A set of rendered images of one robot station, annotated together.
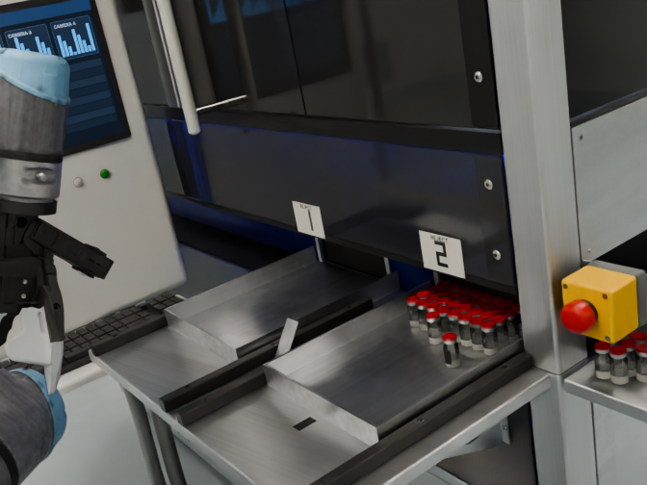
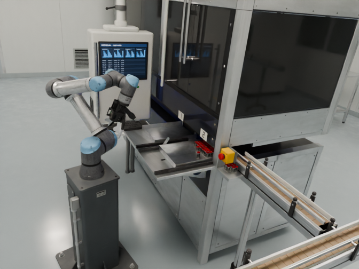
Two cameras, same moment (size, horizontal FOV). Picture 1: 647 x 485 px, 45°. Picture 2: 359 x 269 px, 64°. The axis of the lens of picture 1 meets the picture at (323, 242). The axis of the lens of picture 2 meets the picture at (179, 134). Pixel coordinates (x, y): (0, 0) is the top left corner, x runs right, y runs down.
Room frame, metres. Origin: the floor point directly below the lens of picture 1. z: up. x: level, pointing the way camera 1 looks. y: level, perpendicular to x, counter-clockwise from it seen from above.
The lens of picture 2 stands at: (-0.68, -0.14, 1.84)
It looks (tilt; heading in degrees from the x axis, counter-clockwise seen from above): 26 degrees down; 4
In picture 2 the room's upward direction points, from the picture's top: 5 degrees clockwise
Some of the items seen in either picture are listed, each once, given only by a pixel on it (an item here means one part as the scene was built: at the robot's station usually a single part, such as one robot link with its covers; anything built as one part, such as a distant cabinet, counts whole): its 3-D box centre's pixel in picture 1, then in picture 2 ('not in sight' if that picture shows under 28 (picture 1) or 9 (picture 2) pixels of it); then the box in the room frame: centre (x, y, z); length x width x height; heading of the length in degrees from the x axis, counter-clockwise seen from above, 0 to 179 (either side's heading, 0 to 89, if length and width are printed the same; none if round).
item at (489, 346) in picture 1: (450, 323); (201, 149); (1.06, -0.16, 0.91); 0.18 x 0.02 x 0.05; 33
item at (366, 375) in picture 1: (408, 352); (189, 152); (1.01, -0.09, 0.90); 0.34 x 0.26 x 0.04; 123
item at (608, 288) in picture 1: (603, 301); (228, 155); (0.87, -0.33, 0.99); 0.08 x 0.07 x 0.07; 123
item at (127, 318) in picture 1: (99, 337); (125, 126); (1.47, 0.48, 0.82); 0.40 x 0.14 x 0.02; 123
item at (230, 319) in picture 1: (281, 298); (169, 131); (1.30, 0.09, 0.90); 0.34 x 0.26 x 0.04; 123
